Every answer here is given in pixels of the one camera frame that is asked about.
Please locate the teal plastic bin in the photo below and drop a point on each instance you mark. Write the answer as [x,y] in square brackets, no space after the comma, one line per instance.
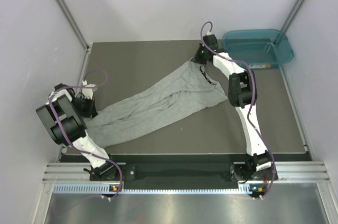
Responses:
[260,49]

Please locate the aluminium front rail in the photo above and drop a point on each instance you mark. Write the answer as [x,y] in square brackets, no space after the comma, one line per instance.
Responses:
[287,172]

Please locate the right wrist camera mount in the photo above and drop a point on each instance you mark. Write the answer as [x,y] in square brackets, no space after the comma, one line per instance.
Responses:
[210,40]

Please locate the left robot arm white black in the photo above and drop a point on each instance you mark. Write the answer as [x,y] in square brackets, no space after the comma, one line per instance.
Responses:
[63,118]

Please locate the aluminium frame post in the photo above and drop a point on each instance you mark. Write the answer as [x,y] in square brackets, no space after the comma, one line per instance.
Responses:
[70,19]
[301,0]

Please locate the left aluminium frame post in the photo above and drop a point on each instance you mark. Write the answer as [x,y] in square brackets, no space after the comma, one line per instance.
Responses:
[70,19]

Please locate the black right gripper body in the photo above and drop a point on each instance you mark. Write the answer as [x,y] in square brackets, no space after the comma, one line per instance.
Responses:
[200,56]

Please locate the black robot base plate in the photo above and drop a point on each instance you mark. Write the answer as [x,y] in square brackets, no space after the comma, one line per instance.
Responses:
[181,172]

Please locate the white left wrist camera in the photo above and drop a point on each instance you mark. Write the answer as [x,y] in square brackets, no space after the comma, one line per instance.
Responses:
[87,92]

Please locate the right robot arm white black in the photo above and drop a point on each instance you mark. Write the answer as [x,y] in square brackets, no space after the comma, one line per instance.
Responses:
[242,94]

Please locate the grey adidas t-shirt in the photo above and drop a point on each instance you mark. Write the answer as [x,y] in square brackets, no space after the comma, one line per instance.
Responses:
[180,94]

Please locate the right aluminium frame post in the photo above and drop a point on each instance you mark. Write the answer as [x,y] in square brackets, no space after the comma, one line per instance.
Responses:
[301,0]

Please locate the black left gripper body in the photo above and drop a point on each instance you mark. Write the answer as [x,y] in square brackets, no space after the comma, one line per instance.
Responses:
[84,106]

